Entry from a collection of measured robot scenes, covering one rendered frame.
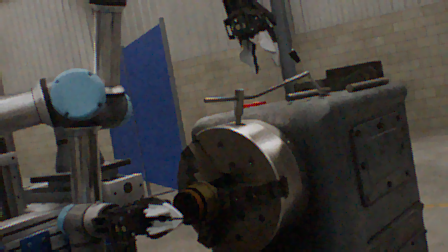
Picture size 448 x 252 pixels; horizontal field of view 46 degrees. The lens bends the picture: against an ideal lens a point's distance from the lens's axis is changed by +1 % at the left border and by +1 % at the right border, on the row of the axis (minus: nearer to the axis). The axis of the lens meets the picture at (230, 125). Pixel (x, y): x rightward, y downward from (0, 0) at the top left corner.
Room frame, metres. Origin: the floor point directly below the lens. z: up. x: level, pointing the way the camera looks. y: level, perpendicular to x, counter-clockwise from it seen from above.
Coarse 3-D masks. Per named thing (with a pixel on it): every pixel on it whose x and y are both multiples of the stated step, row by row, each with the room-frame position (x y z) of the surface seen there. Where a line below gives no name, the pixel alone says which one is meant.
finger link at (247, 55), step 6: (246, 42) 1.36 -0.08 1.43; (252, 42) 1.36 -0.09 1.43; (246, 48) 1.36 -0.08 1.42; (252, 48) 1.36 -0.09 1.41; (240, 54) 1.34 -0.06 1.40; (246, 54) 1.35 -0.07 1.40; (252, 54) 1.36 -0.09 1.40; (240, 60) 1.33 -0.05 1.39; (246, 60) 1.35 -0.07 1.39; (252, 60) 1.36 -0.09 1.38; (252, 66) 1.36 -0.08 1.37; (258, 66) 1.37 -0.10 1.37
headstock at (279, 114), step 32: (352, 96) 1.36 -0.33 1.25; (384, 96) 1.51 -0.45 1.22; (288, 128) 1.29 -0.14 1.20; (320, 128) 1.24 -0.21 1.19; (352, 128) 1.35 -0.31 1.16; (384, 128) 1.50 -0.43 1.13; (320, 160) 1.24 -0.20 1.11; (352, 160) 1.34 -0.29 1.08; (384, 160) 1.47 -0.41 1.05; (320, 192) 1.25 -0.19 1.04; (352, 192) 1.27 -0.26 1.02; (384, 192) 1.44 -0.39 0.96; (416, 192) 1.66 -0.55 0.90; (320, 224) 1.26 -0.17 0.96; (352, 224) 1.25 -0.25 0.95; (384, 224) 1.43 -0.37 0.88
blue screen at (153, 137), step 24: (144, 48) 6.91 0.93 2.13; (168, 48) 6.13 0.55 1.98; (120, 72) 8.31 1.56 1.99; (144, 72) 7.10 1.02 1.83; (168, 72) 6.17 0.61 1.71; (144, 96) 7.30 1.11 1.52; (168, 96) 6.34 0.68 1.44; (144, 120) 7.51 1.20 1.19; (168, 120) 6.50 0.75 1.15; (120, 144) 9.22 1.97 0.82; (144, 144) 7.74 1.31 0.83; (168, 144) 6.66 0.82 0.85; (120, 168) 9.57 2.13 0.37; (144, 168) 7.97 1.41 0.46; (168, 168) 6.84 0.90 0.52; (168, 192) 8.09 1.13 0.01
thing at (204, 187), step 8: (192, 184) 1.18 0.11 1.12; (200, 184) 1.15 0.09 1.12; (208, 184) 1.15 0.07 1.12; (184, 192) 1.12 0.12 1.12; (192, 192) 1.12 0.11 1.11; (200, 192) 1.12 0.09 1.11; (208, 192) 1.13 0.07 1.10; (176, 200) 1.13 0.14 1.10; (184, 200) 1.15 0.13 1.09; (192, 200) 1.10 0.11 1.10; (200, 200) 1.11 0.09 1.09; (208, 200) 1.12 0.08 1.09; (216, 200) 1.14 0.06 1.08; (176, 208) 1.14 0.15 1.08; (184, 208) 1.15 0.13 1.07; (192, 208) 1.17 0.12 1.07; (200, 208) 1.10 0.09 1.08; (208, 208) 1.12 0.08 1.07; (216, 208) 1.14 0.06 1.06; (184, 216) 1.14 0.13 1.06; (192, 216) 1.14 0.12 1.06; (200, 216) 1.11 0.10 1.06; (208, 216) 1.13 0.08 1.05; (184, 224) 1.13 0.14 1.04; (192, 224) 1.11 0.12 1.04
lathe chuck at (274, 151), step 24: (216, 144) 1.23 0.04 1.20; (240, 144) 1.19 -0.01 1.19; (264, 144) 1.18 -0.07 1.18; (240, 168) 1.20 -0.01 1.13; (264, 168) 1.16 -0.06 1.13; (288, 168) 1.18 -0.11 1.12; (288, 192) 1.16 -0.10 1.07; (240, 216) 1.22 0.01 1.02; (264, 216) 1.17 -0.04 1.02; (288, 216) 1.17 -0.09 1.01; (240, 240) 1.22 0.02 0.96; (264, 240) 1.18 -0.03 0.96
